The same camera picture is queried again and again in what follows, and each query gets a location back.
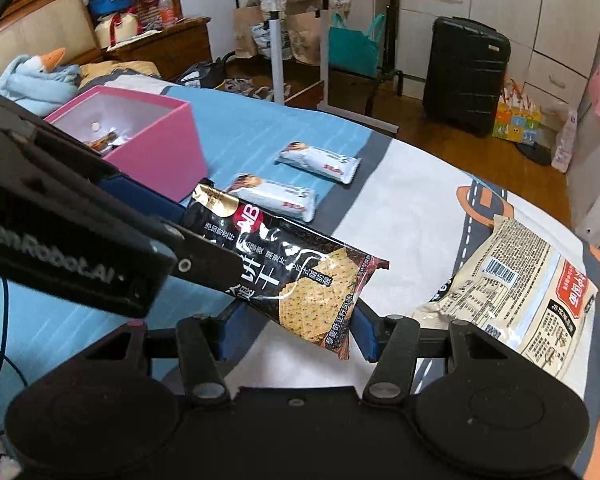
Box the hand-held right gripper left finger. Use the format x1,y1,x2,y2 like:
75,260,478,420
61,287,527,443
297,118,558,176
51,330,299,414
80,302,269,407

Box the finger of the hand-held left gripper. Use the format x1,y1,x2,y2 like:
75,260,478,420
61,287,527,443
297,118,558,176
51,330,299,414
32,121,188,227
150,219,253,294

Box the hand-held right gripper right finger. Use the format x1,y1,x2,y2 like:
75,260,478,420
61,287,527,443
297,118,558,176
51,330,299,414
354,301,523,406

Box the pink box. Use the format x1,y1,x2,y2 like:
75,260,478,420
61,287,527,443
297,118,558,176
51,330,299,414
44,85,211,206

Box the clear mixed nut packet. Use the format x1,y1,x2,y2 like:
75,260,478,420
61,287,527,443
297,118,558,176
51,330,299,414
84,130,127,155

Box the black cracker packet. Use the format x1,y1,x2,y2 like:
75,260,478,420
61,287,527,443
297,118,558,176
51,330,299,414
180,178,391,361

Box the white snack bar packet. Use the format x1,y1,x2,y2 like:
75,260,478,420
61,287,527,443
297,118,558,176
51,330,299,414
225,173,318,223
274,141,362,185

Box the white grey quilt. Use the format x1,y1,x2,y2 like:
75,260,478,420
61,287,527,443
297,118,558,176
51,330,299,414
80,72,181,98

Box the tan pillow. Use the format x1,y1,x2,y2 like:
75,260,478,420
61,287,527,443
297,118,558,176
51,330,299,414
77,59,163,83

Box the black bag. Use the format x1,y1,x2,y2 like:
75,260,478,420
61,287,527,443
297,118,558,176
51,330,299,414
175,57,226,90

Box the pair of sneakers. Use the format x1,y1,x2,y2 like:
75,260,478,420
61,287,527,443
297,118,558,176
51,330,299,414
222,77,277,104

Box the light blue goose plush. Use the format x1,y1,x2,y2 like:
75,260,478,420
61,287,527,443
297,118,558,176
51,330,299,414
0,47,83,117

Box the wooden nightstand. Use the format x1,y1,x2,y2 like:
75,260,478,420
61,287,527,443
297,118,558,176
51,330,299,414
102,16,213,81

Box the beige large snack packet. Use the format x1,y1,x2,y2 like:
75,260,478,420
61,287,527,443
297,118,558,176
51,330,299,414
411,215,600,383

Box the white gift box red ribbon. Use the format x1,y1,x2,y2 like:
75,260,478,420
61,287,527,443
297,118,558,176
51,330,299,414
94,12,142,51

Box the orange label bottle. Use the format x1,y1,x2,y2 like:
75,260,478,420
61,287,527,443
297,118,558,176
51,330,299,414
157,0,178,28

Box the brown paper bag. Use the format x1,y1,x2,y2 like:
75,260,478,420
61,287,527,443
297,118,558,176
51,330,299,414
232,5,273,59
285,10,327,66

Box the wooden padded headboard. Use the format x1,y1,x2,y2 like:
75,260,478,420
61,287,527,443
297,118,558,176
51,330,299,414
0,0,106,92

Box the white folding table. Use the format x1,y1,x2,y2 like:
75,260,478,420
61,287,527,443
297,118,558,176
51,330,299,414
247,0,463,136

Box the teal bag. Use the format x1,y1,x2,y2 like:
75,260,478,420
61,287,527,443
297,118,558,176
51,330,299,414
327,12,386,81

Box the colourful gift bag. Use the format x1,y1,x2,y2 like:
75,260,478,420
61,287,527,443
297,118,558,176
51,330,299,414
492,80,543,146

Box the black suitcase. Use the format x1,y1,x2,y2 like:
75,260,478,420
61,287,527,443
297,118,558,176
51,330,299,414
422,16,512,138

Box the white plastic bag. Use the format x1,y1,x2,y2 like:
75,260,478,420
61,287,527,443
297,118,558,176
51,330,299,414
550,107,579,174

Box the white wardrobe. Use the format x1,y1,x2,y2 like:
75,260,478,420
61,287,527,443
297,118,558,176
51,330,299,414
395,0,600,111

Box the red wire basket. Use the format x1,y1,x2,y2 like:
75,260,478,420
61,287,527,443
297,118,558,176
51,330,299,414
135,0,165,33

